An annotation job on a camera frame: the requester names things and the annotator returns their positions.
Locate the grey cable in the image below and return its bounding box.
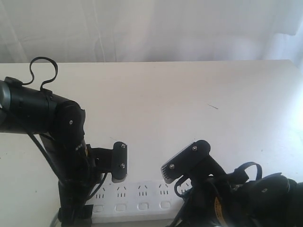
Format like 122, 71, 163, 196
50, 211, 60, 227

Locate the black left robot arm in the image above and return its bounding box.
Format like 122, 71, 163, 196
0, 77, 127, 227

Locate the white curtain backdrop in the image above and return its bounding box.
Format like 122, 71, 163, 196
0, 0, 303, 69

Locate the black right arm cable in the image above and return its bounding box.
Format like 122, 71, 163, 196
233, 161, 263, 185

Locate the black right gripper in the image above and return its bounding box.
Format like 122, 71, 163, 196
167, 156, 227, 227

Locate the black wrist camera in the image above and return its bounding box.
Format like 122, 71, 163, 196
160, 140, 211, 184
111, 141, 128, 183

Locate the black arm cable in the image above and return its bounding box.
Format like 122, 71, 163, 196
233, 161, 263, 185
22, 56, 59, 92

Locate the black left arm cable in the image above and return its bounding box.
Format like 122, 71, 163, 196
22, 56, 59, 92

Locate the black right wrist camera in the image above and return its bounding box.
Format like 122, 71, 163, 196
160, 140, 211, 184

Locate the white five-outlet power strip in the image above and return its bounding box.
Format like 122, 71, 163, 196
86, 180, 184, 224

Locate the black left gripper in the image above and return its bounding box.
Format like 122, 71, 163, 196
58, 143, 114, 227

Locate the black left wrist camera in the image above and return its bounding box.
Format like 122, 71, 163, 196
111, 141, 128, 183

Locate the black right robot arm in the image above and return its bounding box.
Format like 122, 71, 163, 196
170, 156, 303, 227

